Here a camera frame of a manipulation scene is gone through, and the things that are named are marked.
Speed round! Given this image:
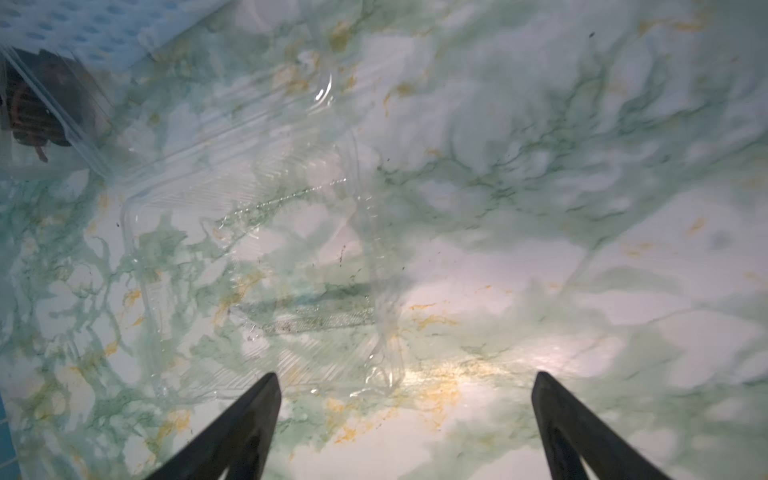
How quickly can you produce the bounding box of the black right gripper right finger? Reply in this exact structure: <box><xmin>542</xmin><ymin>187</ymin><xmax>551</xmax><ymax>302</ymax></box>
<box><xmin>531</xmin><ymin>371</ymin><xmax>668</xmax><ymax>479</ymax></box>

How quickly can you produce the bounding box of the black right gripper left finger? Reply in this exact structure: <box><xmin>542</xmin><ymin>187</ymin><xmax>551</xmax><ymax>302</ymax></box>
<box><xmin>149</xmin><ymin>372</ymin><xmax>282</xmax><ymax>479</ymax></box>

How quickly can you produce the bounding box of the clear plastic clamshell container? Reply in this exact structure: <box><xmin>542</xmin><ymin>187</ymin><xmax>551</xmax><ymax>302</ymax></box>
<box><xmin>1</xmin><ymin>47</ymin><xmax>114</xmax><ymax>180</ymax></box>

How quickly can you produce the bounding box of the black grape bunch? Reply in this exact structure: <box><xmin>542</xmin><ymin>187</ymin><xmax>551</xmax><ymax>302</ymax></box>
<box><xmin>3</xmin><ymin>60</ymin><xmax>70</xmax><ymax>164</ymax></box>

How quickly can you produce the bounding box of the white perforated plastic basket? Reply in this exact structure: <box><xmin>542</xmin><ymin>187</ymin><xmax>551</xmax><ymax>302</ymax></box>
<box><xmin>1</xmin><ymin>0</ymin><xmax>226</xmax><ymax>71</ymax></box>

